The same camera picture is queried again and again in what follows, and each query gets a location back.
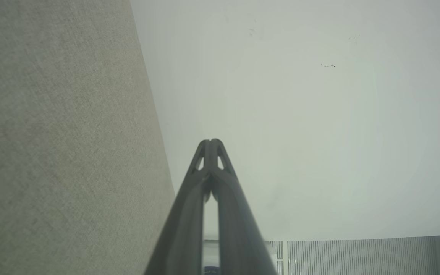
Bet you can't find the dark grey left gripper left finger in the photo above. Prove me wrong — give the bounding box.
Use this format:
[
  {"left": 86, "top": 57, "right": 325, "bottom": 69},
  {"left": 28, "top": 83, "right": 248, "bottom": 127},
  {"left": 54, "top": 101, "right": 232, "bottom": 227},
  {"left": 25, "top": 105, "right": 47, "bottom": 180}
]
[{"left": 144, "top": 140, "right": 211, "bottom": 275}]

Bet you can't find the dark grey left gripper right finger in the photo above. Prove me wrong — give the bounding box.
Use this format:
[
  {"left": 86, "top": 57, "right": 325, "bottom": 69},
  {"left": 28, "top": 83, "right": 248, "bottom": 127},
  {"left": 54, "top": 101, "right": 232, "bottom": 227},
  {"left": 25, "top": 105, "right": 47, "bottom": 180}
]
[{"left": 211, "top": 139, "right": 278, "bottom": 275}]

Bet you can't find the white slatted panel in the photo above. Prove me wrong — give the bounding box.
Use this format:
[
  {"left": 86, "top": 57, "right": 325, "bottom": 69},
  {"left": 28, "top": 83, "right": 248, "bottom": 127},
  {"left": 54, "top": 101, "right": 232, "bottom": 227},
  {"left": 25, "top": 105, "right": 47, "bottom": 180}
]
[{"left": 269, "top": 235, "right": 440, "bottom": 275}]

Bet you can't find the grey fabric sofa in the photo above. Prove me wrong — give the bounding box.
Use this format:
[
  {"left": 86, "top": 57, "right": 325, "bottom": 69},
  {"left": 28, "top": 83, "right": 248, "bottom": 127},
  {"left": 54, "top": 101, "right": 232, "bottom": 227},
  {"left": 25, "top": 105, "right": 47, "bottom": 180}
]
[{"left": 0, "top": 0, "right": 176, "bottom": 275}]

